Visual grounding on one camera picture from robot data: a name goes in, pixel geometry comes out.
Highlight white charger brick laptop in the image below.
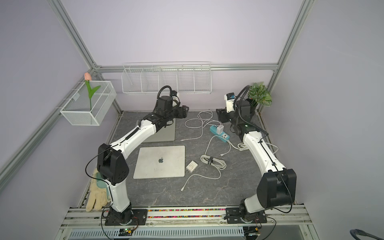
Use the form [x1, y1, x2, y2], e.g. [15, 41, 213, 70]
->
[217, 125, 224, 136]
[186, 161, 198, 173]

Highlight teal power strip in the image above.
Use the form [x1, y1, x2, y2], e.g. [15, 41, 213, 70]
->
[210, 125, 230, 143]

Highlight white cable laptop charger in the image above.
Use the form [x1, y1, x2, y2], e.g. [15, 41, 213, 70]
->
[180, 134, 232, 192]
[179, 109, 223, 142]

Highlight white cable front laptop charger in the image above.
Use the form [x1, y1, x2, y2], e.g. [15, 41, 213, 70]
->
[180, 134, 232, 192]

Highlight white charger brick front laptop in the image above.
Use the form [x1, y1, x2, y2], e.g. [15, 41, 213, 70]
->
[186, 161, 198, 173]

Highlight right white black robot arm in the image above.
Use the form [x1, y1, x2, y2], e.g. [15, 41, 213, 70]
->
[217, 85, 297, 222]

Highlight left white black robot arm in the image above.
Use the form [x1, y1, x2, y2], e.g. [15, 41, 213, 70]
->
[95, 86, 189, 225]

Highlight rear silver laptop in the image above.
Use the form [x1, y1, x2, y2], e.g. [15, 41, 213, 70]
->
[144, 119, 176, 143]

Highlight silver laptop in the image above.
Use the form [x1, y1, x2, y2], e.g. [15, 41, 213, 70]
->
[144, 119, 176, 143]
[133, 146, 186, 180]

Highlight front silver laptop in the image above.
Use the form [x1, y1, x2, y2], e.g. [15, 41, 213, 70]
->
[133, 146, 186, 180]

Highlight green plant in black pot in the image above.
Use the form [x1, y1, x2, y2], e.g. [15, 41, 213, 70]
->
[248, 82, 272, 107]

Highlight pink artificial tulip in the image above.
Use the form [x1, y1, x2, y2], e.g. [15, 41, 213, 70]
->
[84, 73, 101, 111]

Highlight white mesh basket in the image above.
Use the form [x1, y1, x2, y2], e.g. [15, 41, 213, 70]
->
[60, 81, 117, 126]

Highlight beige work glove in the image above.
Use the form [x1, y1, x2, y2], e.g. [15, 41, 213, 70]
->
[86, 169, 111, 212]

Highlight white wire wall shelf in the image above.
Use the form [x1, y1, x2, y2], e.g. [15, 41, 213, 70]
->
[121, 62, 213, 95]

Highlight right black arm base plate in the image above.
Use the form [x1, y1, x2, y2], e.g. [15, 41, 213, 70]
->
[224, 207, 267, 224]

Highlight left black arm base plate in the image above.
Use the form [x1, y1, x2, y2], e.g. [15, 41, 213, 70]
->
[105, 209, 148, 226]

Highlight aluminium front rail frame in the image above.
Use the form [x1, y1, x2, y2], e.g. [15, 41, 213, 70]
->
[56, 205, 319, 240]

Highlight white slotted cable duct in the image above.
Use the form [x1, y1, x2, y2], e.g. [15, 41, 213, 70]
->
[68, 226, 245, 240]

